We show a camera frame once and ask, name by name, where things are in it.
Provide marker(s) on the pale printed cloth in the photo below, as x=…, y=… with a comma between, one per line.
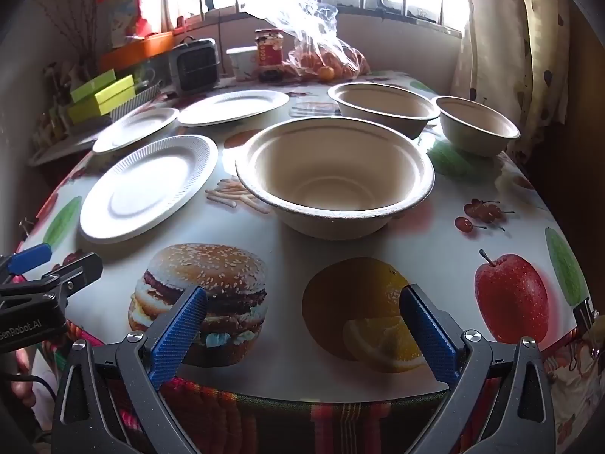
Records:
x=567, y=388

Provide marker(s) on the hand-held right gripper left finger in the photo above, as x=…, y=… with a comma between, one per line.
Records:
x=179, y=335

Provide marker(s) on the grey corrugated tray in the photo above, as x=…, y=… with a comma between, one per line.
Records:
x=138, y=99

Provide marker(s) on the black binder clip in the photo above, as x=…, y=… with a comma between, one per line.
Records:
x=26, y=227
x=584, y=317

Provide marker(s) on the medium beige paper bowl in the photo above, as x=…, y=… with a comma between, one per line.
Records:
x=378, y=104

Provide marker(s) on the person's left hand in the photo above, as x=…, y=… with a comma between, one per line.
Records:
x=23, y=383

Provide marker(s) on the small beige paper bowl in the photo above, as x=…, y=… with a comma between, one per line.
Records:
x=472, y=137

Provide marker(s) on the large white foam plate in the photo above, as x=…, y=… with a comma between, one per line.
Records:
x=231, y=106
x=142, y=194

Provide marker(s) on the green box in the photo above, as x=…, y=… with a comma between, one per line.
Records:
x=92, y=86
x=113, y=95

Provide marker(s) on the white side shelf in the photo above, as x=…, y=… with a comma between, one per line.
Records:
x=61, y=151

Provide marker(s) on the red box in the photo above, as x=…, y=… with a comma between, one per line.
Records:
x=149, y=4

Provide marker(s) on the colourful printed box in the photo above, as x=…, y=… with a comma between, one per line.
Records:
x=120, y=14

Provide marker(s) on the red label glass jar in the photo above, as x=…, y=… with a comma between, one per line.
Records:
x=269, y=49

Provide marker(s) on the cream patterned curtain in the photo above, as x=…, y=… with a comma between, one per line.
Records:
x=510, y=33

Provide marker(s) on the orange plastic tray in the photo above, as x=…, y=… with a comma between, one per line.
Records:
x=142, y=47

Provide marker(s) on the large beige paper bowl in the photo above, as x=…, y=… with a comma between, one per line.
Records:
x=331, y=175

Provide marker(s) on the small grey heater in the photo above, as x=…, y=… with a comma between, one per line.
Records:
x=194, y=66

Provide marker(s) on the white paper tub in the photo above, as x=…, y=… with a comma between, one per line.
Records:
x=242, y=64

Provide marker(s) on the clear bag of oranges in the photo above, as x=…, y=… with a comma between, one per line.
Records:
x=321, y=52

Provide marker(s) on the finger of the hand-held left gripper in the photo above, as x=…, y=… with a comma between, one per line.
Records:
x=30, y=255
x=75, y=269

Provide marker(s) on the dried twig bunch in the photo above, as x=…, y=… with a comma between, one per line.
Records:
x=85, y=56

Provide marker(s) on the small white foam plate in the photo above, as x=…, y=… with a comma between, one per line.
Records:
x=134, y=128

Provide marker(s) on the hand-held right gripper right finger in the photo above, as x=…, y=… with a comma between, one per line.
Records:
x=427, y=335

